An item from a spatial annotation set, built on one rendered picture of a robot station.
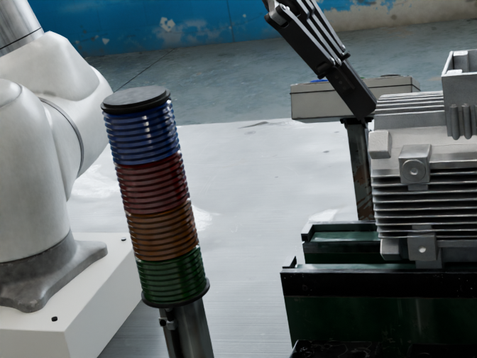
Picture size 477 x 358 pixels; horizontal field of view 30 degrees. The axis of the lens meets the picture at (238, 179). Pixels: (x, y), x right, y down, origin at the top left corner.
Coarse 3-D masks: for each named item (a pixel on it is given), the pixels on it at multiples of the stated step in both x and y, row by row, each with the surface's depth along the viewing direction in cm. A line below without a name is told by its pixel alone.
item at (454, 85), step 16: (448, 64) 96; (464, 64) 99; (448, 80) 92; (464, 80) 91; (448, 96) 93; (464, 96) 92; (448, 112) 93; (464, 112) 92; (448, 128) 94; (464, 128) 93
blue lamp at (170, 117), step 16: (144, 112) 73; (160, 112) 74; (112, 128) 74; (128, 128) 73; (144, 128) 73; (160, 128) 74; (176, 128) 76; (112, 144) 75; (128, 144) 74; (144, 144) 74; (160, 144) 74; (176, 144) 76; (128, 160) 74; (144, 160) 74; (160, 160) 75
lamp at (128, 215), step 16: (176, 208) 77; (128, 224) 78; (144, 224) 77; (160, 224) 76; (176, 224) 77; (192, 224) 79; (144, 240) 77; (160, 240) 77; (176, 240) 77; (192, 240) 79; (144, 256) 78; (160, 256) 77; (176, 256) 78
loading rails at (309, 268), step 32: (320, 224) 116; (352, 224) 114; (288, 256) 108; (320, 256) 114; (352, 256) 112; (288, 288) 105; (320, 288) 104; (352, 288) 102; (384, 288) 101; (416, 288) 100; (448, 288) 99; (288, 320) 107; (320, 320) 105; (352, 320) 104; (384, 320) 103; (416, 320) 101; (448, 320) 100; (384, 352) 104
